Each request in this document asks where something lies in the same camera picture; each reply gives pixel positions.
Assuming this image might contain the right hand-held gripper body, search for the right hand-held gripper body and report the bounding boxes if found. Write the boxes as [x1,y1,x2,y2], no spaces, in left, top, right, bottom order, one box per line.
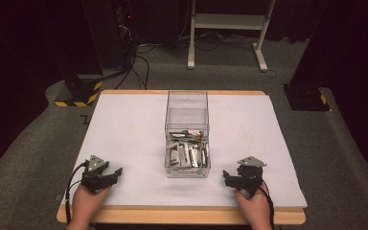
[233,155,268,196]

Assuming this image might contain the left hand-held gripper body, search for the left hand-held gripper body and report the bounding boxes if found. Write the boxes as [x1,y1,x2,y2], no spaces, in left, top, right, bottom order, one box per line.
[80,154,111,195]

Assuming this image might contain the person's left hand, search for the person's left hand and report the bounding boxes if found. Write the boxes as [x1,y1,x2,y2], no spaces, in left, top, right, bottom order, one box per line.
[65,184,113,230]

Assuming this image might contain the person's right hand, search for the person's right hand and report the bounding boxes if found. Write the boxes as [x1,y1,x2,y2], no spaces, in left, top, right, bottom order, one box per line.
[234,181,274,230]

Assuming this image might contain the white table mat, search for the white table mat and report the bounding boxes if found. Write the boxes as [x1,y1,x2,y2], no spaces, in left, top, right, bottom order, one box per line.
[61,93,309,211]

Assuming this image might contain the pile of small packets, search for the pile of small packets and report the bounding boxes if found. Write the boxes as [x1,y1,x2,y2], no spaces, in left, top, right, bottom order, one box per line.
[167,128,211,169]

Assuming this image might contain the wooden table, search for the wooden table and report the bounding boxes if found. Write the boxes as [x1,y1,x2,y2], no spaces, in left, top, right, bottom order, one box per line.
[56,89,308,226]

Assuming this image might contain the clear plastic box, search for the clear plastic box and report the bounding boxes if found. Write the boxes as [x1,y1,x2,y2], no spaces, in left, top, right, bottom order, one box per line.
[164,89,212,179]

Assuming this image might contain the black yellow striped stand base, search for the black yellow striped stand base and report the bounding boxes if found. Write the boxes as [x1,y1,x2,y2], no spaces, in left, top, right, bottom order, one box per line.
[54,74,104,108]

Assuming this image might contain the black equipment rack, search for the black equipment rack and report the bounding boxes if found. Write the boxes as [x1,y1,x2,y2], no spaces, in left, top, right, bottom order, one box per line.
[82,0,180,78]

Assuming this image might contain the white metal stand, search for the white metal stand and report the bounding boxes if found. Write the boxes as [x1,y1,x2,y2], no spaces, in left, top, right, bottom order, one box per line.
[187,0,277,73]

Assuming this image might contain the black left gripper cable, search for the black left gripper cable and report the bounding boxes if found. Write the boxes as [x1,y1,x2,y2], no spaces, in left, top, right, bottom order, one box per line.
[64,160,89,225]

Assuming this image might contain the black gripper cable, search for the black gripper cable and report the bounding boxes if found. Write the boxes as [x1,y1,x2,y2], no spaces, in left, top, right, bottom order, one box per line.
[64,160,89,225]
[257,183,276,230]

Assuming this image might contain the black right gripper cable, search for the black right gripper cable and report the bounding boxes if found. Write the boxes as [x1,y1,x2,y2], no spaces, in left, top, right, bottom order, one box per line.
[257,183,276,230]

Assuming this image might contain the black floor cables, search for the black floor cables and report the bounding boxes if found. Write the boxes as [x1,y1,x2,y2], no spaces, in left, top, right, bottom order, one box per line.
[114,41,151,91]

